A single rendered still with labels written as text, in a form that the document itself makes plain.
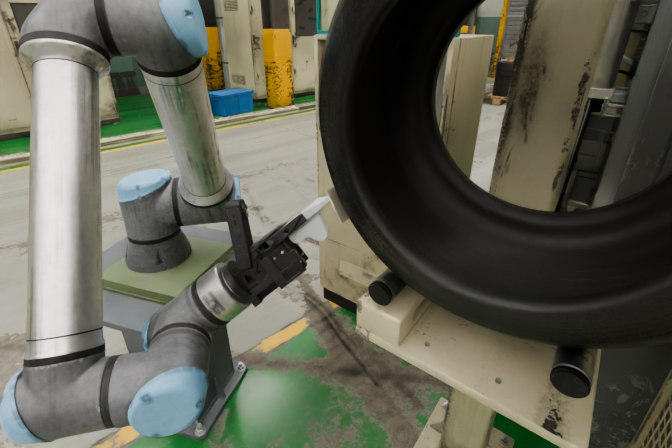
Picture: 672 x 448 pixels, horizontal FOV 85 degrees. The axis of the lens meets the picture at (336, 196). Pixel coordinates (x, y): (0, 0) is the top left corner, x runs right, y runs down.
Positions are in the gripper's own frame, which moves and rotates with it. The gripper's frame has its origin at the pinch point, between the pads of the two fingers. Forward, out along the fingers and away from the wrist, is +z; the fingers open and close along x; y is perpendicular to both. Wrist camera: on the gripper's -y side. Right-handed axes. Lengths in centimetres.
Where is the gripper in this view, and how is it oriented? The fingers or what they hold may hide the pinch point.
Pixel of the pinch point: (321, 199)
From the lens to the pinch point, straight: 61.3
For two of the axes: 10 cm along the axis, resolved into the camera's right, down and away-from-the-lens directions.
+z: 7.8, -6.2, -0.5
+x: 0.2, 1.0, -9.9
